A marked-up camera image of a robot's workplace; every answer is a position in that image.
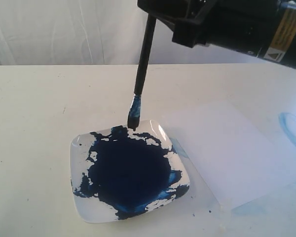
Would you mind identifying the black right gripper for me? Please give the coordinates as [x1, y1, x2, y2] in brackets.
[137, 0, 285, 53]

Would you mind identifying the black paintbrush blue tip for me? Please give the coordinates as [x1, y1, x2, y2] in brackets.
[127, 15, 156, 130]

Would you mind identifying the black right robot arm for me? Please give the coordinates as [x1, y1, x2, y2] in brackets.
[137, 0, 296, 69]

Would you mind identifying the white paper sheet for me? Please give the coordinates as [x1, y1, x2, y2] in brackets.
[163, 101, 296, 209]

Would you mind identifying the white square paint dish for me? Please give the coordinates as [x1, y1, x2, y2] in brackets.
[70, 120, 190, 224]

